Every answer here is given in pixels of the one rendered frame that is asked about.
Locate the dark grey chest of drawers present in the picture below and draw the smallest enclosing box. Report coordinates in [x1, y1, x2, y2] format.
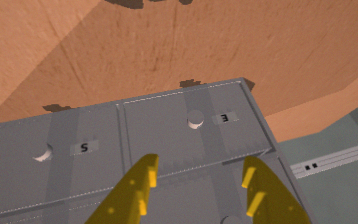
[0, 77, 319, 224]

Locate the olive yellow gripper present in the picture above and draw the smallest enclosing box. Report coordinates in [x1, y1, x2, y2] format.
[84, 154, 311, 224]

